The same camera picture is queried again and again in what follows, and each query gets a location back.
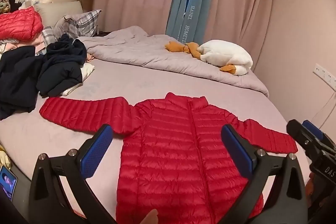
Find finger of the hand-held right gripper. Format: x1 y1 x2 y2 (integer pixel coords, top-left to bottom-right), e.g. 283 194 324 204
286 120 320 152
302 120 324 139

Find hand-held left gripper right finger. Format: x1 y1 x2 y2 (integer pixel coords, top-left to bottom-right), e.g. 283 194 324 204
220 124 308 224

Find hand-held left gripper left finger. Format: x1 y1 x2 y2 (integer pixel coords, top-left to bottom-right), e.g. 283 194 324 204
28 124 114 224

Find red down jacket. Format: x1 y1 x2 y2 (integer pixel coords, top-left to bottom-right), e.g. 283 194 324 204
39 92 299 224

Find pink folded clothes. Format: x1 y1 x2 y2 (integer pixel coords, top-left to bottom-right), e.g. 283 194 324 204
0 34 48 57

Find person's right hand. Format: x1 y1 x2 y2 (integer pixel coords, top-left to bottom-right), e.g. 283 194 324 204
306 173 316 197

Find person's left hand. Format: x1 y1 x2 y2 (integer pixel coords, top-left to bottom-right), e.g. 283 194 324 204
139 208 159 224

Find pink bed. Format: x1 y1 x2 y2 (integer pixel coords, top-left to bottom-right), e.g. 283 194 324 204
0 56 314 224

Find white cloth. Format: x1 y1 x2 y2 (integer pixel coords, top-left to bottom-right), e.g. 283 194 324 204
62 63 95 96

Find yellow cloth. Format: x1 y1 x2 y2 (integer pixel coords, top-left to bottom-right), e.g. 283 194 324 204
0 145 11 170

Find smartphone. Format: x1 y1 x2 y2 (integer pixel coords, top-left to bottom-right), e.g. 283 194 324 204
0 165 18 201

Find white goose plush toy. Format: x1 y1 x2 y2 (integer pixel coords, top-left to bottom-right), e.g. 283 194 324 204
165 40 253 76

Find grey quilt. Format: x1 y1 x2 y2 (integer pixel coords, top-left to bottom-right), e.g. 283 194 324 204
77 26 270 97

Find black garment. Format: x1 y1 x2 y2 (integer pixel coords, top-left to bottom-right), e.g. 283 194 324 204
0 46 46 121

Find plaid cloth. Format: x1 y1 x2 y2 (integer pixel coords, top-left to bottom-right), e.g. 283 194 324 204
41 27 57 46

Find plaid pillow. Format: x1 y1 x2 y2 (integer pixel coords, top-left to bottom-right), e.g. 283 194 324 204
54 9 102 38

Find beige pillow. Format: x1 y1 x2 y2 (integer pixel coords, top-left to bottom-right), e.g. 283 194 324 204
34 0 83 28

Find red quilted jacket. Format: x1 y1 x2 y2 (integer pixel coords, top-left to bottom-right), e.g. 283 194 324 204
0 6 44 42

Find white cable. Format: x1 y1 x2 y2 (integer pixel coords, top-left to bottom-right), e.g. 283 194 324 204
312 90 336 120

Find white wall socket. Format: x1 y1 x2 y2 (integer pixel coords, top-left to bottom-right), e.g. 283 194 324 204
313 63 336 85

